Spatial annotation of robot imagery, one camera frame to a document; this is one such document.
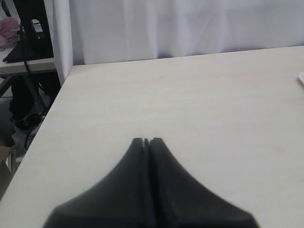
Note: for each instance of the black and white shoe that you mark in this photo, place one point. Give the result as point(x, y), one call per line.
point(29, 123)

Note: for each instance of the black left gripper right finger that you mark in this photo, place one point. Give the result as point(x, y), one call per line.
point(180, 201)

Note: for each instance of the pink plush toy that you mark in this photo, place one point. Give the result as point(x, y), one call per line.
point(8, 28)

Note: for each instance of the cardboard box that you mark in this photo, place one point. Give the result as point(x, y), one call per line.
point(7, 168)

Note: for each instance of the black monitor stand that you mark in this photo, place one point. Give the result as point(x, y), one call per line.
point(35, 42)

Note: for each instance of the white backdrop curtain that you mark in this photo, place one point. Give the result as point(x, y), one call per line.
point(103, 31)

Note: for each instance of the grey side table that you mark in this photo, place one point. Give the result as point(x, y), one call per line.
point(10, 71)

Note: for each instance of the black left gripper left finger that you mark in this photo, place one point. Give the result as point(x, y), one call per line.
point(122, 199)

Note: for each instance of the white plastic tray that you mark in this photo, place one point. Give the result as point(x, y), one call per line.
point(300, 79)

